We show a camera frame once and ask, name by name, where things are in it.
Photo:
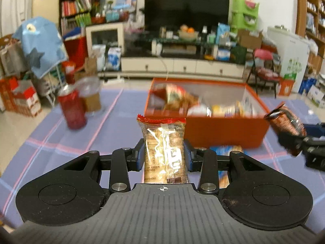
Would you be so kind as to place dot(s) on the dark bookshelf with books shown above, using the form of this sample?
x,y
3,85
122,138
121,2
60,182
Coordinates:
x,y
80,13

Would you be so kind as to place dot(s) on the purple plaid tablecloth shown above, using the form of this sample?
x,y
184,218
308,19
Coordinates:
x,y
52,144

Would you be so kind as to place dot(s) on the green plastic shelf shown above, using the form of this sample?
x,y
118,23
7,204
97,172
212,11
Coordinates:
x,y
244,15

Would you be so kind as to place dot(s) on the black television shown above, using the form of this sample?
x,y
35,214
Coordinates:
x,y
196,14

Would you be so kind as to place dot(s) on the clear plastic jar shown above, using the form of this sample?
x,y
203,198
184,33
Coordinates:
x,y
89,92

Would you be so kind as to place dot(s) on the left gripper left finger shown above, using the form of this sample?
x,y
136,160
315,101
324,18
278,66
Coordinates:
x,y
124,160

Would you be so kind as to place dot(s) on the red soda can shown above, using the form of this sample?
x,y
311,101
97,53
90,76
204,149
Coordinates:
x,y
72,107

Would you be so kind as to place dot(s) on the white small cabinet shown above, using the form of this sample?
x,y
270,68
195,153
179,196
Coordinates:
x,y
108,34

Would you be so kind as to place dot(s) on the dark red cookie packet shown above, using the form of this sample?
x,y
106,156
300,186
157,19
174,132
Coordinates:
x,y
282,119

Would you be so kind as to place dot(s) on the white chest freezer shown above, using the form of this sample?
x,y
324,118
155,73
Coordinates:
x,y
294,53

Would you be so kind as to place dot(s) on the fruit bowl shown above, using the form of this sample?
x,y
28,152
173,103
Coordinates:
x,y
186,33

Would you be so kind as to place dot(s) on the peanut snack bag red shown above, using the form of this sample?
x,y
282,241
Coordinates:
x,y
178,99

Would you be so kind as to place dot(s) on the blue star fabric cover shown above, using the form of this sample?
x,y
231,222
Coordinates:
x,y
42,45

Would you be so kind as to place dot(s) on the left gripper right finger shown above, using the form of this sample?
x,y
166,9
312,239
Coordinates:
x,y
206,161

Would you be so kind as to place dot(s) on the brown cardboard box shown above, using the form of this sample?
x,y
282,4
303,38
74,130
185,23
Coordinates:
x,y
249,39

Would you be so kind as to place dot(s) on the red folding chair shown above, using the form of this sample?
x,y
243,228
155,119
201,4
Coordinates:
x,y
266,75

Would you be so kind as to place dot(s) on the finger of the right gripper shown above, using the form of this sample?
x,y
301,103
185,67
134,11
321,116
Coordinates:
x,y
294,144
315,130

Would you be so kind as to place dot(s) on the white tv stand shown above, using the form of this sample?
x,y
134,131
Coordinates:
x,y
162,67

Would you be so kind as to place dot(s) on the orange cardboard box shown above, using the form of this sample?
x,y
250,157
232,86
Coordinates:
x,y
247,131

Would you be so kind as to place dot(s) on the clear biscuit packet red top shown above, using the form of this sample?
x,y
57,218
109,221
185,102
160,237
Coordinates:
x,y
164,150

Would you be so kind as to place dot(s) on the blue cookie packet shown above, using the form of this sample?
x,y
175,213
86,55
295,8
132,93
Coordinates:
x,y
223,162

